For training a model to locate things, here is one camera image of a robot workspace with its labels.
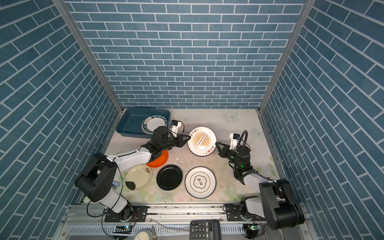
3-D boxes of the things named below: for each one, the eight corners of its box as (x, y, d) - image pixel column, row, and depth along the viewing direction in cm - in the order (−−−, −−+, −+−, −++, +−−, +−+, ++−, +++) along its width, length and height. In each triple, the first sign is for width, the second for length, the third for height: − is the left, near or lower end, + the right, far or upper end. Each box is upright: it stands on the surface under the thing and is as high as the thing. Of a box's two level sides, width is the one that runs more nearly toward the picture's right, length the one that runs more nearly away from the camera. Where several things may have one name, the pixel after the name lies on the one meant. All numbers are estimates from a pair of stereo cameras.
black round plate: (155, 190, 83) (154, 189, 81) (159, 165, 92) (158, 164, 90) (181, 190, 83) (181, 189, 81) (183, 165, 92) (183, 164, 91)
